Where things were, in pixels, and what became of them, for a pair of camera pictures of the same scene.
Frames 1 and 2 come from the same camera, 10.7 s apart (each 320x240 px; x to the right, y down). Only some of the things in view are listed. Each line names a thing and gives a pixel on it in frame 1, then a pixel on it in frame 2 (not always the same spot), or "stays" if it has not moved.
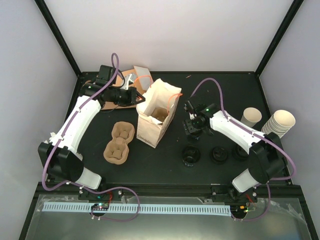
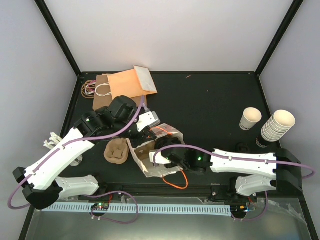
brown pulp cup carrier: [117, 151] stays
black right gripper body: [193, 127] to [185, 166]
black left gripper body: [123, 99] to [135, 141]
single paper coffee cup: [250, 116] stays
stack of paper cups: [280, 122] stays
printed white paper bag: [162, 94] to [142, 152]
